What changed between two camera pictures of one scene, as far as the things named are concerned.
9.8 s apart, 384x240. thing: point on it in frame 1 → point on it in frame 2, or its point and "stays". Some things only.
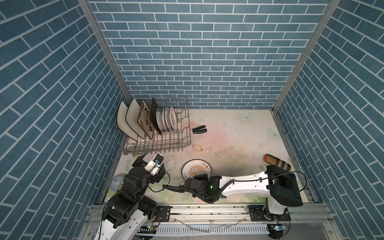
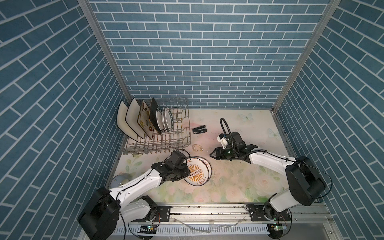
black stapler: (199, 129) stays
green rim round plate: (168, 118) stays
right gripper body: (201, 178) → (229, 153)
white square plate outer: (122, 123) stays
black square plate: (152, 116) stays
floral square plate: (143, 120) stays
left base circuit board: (147, 229) stays
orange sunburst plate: (173, 118) → (199, 173)
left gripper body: (152, 178) → (180, 172)
